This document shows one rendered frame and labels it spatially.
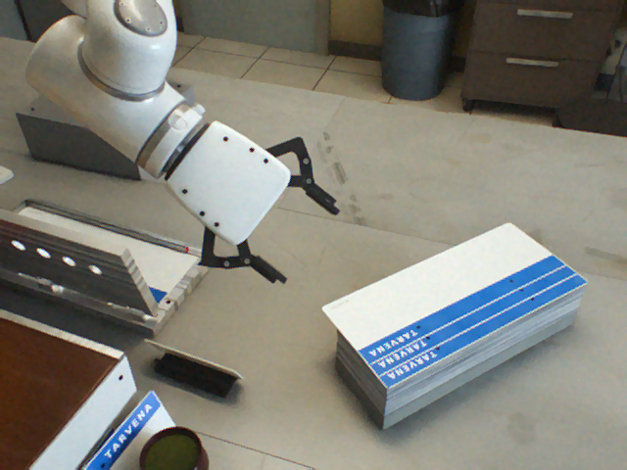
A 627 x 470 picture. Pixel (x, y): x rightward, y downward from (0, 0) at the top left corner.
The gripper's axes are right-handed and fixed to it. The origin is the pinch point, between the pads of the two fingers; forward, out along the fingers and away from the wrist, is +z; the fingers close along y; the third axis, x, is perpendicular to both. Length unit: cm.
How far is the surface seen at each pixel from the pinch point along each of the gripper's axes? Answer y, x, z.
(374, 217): -14, -61, 17
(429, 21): -130, -246, 14
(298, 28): -108, -328, -42
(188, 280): 18, -48, -6
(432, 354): 1.4, -20.2, 27.5
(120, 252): 17.1, -27.6, -16.8
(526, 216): -33, -57, 41
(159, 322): 25.3, -41.6, -5.9
